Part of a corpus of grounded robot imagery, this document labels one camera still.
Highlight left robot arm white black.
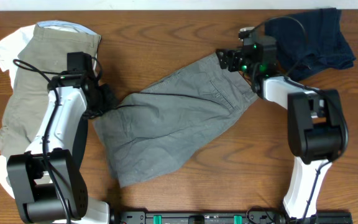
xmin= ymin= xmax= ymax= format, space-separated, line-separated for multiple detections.
xmin=6 ymin=52 xmax=116 ymax=223

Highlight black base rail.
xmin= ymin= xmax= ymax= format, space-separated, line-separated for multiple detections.
xmin=110 ymin=210 xmax=353 ymax=224

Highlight grey shorts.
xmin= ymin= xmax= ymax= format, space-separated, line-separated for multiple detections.
xmin=94 ymin=54 xmax=257 ymax=187

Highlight navy blue folded garment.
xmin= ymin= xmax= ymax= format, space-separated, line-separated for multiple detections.
xmin=265 ymin=8 xmax=356 ymax=82

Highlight khaki shorts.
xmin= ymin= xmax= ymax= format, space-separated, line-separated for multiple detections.
xmin=0 ymin=24 xmax=101 ymax=158

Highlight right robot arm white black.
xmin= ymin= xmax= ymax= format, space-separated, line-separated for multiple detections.
xmin=216 ymin=32 xmax=349 ymax=223

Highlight light blue garment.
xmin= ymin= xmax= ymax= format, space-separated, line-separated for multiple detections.
xmin=37 ymin=20 xmax=97 ymax=35

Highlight white garment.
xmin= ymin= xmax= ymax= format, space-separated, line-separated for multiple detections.
xmin=0 ymin=25 xmax=35 ymax=198

